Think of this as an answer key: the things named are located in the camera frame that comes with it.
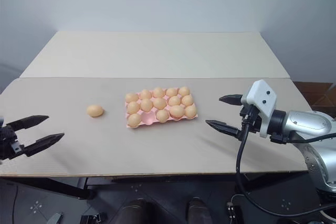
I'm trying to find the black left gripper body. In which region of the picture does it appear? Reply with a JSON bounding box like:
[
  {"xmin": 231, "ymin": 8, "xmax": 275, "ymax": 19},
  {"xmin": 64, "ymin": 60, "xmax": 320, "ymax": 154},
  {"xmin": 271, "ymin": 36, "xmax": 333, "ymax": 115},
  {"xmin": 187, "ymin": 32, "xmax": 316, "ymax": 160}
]
[{"xmin": 0, "ymin": 123, "xmax": 27, "ymax": 161}]

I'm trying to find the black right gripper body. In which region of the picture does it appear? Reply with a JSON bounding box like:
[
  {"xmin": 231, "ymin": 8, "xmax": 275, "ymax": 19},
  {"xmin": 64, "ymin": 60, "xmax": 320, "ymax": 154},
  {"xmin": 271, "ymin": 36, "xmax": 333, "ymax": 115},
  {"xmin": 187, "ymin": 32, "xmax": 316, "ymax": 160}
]
[{"xmin": 237, "ymin": 104, "xmax": 264, "ymax": 141}]

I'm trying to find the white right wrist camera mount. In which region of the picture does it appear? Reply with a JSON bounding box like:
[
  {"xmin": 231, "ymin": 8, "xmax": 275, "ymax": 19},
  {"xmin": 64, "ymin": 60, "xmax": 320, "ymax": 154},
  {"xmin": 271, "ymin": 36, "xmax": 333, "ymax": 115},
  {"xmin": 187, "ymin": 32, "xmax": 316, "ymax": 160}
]
[{"xmin": 240, "ymin": 79, "xmax": 278, "ymax": 139}]

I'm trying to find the grey metal bracket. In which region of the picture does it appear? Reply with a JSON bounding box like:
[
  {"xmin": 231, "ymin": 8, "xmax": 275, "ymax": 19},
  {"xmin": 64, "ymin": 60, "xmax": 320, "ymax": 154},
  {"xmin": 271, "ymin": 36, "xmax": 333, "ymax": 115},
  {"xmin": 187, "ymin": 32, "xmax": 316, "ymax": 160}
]
[{"xmin": 48, "ymin": 211, "xmax": 64, "ymax": 224}]

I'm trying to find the black table frame bar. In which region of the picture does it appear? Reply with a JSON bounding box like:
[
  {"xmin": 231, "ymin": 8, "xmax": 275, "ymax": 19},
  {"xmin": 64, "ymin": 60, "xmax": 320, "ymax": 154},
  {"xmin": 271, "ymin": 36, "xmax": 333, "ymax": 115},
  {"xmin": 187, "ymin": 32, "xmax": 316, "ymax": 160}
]
[{"xmin": 0, "ymin": 174, "xmax": 97, "ymax": 200}]

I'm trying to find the small black plug device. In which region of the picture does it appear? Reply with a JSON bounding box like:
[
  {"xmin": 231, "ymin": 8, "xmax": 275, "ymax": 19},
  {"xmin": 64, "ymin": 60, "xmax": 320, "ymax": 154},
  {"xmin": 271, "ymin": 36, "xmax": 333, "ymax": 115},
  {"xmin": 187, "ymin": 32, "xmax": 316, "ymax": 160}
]
[{"xmin": 226, "ymin": 202, "xmax": 243, "ymax": 224}]

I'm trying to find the brown cardboard box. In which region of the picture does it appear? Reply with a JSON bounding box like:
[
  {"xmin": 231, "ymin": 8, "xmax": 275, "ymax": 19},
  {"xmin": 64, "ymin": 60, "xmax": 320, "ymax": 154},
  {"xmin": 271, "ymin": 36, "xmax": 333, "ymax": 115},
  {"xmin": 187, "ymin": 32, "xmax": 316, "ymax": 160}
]
[{"xmin": 292, "ymin": 80, "xmax": 334, "ymax": 107}]

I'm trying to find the pink egg tray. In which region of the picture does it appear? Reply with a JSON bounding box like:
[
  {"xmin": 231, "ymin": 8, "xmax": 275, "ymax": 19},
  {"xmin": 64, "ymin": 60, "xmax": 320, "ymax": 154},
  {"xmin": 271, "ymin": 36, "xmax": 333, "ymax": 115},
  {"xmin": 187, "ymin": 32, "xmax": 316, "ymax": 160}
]
[{"xmin": 124, "ymin": 87, "xmax": 198, "ymax": 130}]

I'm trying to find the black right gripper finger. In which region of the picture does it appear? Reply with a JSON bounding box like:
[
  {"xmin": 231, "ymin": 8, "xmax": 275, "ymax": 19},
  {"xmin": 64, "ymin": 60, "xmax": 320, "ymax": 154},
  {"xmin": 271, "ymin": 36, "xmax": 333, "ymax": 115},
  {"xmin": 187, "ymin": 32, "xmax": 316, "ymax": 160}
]
[
  {"xmin": 218, "ymin": 93, "xmax": 244, "ymax": 106},
  {"xmin": 205, "ymin": 119, "xmax": 242, "ymax": 138}
]

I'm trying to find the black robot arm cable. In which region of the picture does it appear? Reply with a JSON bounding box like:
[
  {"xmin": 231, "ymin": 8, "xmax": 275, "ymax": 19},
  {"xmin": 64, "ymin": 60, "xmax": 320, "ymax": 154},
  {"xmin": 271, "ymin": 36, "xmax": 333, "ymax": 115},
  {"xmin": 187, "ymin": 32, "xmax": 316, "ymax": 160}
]
[{"xmin": 235, "ymin": 105, "xmax": 336, "ymax": 219}]

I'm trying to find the dark brown rounded shape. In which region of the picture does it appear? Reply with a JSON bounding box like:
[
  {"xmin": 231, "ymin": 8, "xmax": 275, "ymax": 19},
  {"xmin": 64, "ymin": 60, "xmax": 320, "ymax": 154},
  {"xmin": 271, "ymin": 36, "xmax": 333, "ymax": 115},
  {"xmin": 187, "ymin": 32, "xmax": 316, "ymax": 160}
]
[
  {"xmin": 120, "ymin": 198, "xmax": 148, "ymax": 224},
  {"xmin": 187, "ymin": 197, "xmax": 212, "ymax": 224}
]

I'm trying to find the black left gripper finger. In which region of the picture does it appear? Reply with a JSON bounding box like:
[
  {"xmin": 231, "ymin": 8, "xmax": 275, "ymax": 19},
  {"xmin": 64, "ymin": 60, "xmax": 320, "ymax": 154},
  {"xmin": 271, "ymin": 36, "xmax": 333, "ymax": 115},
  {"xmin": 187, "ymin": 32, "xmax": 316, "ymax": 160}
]
[
  {"xmin": 6, "ymin": 115, "xmax": 50, "ymax": 132},
  {"xmin": 24, "ymin": 132, "xmax": 66, "ymax": 157}
]

